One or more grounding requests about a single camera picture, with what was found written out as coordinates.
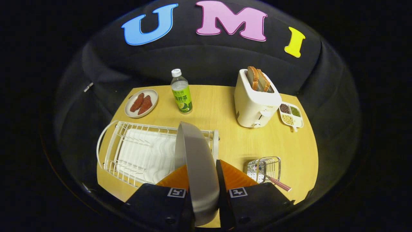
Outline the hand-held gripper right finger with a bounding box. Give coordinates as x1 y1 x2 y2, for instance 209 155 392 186
216 159 295 232

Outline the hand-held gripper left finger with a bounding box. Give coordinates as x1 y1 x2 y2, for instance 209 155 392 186
124 165 195 232

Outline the grey round plate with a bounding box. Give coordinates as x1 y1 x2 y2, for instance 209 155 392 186
174 121 220 227

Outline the white wire dish rack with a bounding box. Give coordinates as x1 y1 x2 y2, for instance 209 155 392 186
96 120 220 188

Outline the metal wire basket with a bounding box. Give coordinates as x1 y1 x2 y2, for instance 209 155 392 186
244 156 281 184

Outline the spoon with red checked handle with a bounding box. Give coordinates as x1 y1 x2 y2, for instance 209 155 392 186
253 163 292 192

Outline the white divided dish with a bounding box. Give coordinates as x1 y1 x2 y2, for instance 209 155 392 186
279 101 304 132

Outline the small beige plate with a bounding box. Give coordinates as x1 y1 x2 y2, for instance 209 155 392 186
124 89 159 119

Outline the white toaster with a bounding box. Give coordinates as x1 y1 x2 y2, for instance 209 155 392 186
234 69 282 129

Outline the green tea bottle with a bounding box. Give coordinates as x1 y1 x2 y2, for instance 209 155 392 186
170 69 193 114

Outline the red sausage piece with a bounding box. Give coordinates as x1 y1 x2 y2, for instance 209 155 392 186
130 93 145 112
138 95 153 115

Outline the black backdrop cloth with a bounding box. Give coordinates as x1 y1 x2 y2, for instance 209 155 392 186
42 0 361 207

